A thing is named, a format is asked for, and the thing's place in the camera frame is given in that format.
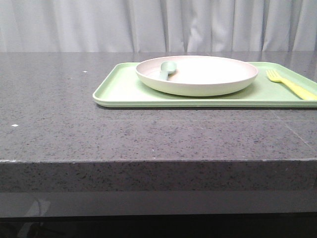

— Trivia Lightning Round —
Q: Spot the beige round plate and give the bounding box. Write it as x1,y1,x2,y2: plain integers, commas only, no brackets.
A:
136,56,259,97

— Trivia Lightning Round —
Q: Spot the yellow plastic fork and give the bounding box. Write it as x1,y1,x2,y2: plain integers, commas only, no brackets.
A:
266,70,317,101

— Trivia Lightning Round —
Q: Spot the light green rectangular tray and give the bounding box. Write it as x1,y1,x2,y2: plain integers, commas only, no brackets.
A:
93,62,317,108

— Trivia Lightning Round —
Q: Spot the teal green plastic spoon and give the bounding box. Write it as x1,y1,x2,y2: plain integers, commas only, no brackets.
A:
158,61,177,80

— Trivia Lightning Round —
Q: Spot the white pleated curtain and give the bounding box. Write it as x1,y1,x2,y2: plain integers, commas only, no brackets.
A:
0,0,317,53

